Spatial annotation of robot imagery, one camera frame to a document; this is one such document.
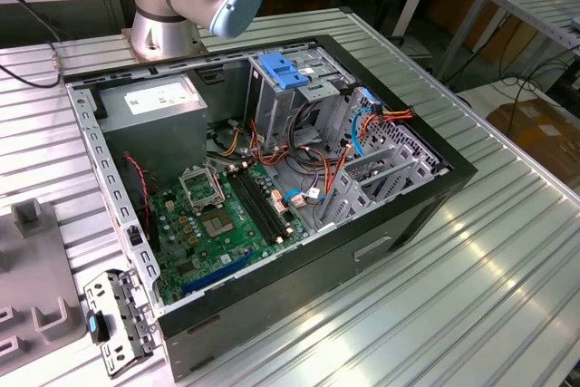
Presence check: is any grey metal disk bay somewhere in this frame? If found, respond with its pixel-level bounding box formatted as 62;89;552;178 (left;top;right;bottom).
315;144;450;233

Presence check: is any black RAM slot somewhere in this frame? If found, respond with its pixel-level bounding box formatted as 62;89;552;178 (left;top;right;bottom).
233;168;283;242
238;166;287;239
243;164;292;237
227;169;278;245

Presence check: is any grey metal drive cage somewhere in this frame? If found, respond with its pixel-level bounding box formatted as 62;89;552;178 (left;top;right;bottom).
246;46;357;152

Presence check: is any green motherboard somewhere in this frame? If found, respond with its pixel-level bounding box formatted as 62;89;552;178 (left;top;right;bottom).
147;162;314;306

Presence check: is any metal socket cover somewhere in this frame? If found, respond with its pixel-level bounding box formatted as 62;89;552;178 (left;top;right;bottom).
179;164;226;214

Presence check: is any blue plastic drive latch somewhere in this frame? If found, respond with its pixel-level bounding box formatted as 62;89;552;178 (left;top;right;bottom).
258;52;310;92

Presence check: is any black PC case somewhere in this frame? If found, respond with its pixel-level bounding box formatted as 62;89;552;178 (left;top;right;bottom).
61;33;479;383

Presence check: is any blue expansion slot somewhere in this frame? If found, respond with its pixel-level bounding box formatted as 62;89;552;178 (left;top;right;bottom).
182;251;256;296

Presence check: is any grey power supply unit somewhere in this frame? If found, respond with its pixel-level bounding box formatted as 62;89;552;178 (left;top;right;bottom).
92;73;209;184

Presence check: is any large brown cardboard box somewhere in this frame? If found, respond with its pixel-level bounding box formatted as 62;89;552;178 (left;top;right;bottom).
487;96;580;189

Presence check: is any black latch blue button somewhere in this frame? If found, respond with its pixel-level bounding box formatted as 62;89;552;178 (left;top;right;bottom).
85;309;110;343

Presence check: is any grey parts rack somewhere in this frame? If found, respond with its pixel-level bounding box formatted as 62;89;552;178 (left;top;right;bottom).
0;198;87;361

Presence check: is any orange red wire bundle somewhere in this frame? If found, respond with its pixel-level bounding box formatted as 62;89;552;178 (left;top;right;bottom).
247;119;355;200

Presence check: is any blue flat data wire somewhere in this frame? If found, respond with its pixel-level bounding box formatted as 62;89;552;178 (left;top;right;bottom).
349;87;382;158

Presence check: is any red yellow power wire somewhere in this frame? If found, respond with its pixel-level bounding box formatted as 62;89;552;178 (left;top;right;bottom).
362;104;416;134

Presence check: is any grey metal retention bracket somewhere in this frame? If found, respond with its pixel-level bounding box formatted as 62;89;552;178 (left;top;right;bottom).
83;268;162;379

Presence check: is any black cable silver connector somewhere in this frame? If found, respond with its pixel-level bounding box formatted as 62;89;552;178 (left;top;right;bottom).
0;0;63;89

